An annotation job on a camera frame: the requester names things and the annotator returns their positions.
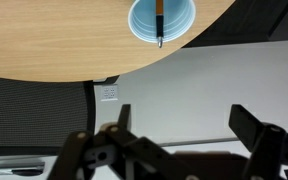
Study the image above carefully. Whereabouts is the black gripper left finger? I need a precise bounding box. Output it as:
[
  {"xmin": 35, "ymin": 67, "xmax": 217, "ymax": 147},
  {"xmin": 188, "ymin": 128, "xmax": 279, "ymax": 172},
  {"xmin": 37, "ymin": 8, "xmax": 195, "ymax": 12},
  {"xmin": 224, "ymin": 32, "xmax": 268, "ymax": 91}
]
[{"xmin": 99, "ymin": 104, "xmax": 171, "ymax": 160}]

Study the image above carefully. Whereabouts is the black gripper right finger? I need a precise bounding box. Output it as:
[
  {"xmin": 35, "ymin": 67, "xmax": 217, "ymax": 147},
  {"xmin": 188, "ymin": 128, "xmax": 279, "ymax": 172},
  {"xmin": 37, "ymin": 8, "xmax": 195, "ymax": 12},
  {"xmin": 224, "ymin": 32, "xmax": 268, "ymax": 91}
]
[{"xmin": 229, "ymin": 104, "xmax": 287, "ymax": 167}]

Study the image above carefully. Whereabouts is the blue plastic cup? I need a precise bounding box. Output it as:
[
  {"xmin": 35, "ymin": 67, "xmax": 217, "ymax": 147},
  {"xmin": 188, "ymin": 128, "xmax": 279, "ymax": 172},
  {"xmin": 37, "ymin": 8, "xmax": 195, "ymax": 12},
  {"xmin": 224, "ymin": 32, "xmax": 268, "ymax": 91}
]
[{"xmin": 128, "ymin": 0, "xmax": 196, "ymax": 43}]

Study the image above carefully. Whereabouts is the orange and black pen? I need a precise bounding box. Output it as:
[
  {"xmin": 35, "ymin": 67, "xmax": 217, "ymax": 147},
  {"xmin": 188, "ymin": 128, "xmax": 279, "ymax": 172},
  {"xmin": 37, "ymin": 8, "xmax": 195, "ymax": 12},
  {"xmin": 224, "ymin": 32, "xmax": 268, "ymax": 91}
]
[{"xmin": 156, "ymin": 0, "xmax": 164, "ymax": 48}]

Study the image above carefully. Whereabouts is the black mesh chair back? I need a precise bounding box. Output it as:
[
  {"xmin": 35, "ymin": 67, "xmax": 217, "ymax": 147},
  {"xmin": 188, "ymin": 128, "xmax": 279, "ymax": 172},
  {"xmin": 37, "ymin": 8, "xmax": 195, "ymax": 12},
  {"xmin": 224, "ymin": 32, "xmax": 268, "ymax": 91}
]
[{"xmin": 0, "ymin": 78, "xmax": 96, "ymax": 156}]

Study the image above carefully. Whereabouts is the white wall outlet plate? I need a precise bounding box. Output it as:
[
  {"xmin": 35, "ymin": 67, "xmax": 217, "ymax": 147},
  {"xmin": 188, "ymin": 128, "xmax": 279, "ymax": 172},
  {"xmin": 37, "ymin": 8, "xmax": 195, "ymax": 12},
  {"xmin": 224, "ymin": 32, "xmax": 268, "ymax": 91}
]
[{"xmin": 101, "ymin": 85, "xmax": 118, "ymax": 101}]

